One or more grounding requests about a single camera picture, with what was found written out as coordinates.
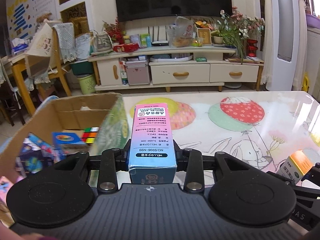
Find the framed picture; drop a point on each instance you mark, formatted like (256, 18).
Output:
(205, 35)

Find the red vase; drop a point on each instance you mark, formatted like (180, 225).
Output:
(251, 48)

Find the white router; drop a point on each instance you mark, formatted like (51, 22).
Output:
(158, 35)

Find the white air conditioner tower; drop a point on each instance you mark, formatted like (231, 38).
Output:
(285, 44)

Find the tissue box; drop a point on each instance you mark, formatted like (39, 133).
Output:
(18, 45)

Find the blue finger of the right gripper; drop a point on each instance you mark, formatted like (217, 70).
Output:
(311, 179)

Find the pink blue carton box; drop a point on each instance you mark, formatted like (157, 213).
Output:
(152, 158)

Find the wooden dining table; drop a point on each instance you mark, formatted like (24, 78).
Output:
(17, 67)

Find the blue tissue pack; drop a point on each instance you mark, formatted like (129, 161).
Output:
(66, 143)

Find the wall sticker chart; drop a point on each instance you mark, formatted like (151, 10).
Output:
(22, 15)

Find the potted green plant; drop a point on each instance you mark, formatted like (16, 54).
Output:
(232, 37)

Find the plastic bag with snacks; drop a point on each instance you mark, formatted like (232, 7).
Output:
(180, 34)

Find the pink toy box blue figure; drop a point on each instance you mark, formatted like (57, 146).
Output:
(5, 186)

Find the pink flower bouquet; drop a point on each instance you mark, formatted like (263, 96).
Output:
(243, 25)

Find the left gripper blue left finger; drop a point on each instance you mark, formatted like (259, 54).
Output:
(112, 161)

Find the rubiks cube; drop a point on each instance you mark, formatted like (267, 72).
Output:
(89, 135)

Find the orange white medicine box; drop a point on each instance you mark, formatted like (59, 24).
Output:
(296, 166)

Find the wooden chair with cover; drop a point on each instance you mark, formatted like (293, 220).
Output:
(44, 60)

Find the yellow detergent bottle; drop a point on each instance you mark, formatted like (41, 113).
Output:
(305, 83)

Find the green trash bin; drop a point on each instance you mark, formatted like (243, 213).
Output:
(87, 83)

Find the glass kettle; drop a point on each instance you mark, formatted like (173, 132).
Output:
(102, 43)

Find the white tv cabinet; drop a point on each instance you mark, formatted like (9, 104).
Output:
(209, 66)

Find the green cardboard box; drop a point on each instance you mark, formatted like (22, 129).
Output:
(51, 189)

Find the red gift box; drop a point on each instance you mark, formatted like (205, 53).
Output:
(126, 48)

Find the pink storage box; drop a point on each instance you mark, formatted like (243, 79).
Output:
(138, 72)

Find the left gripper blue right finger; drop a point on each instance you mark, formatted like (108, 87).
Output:
(191, 162)

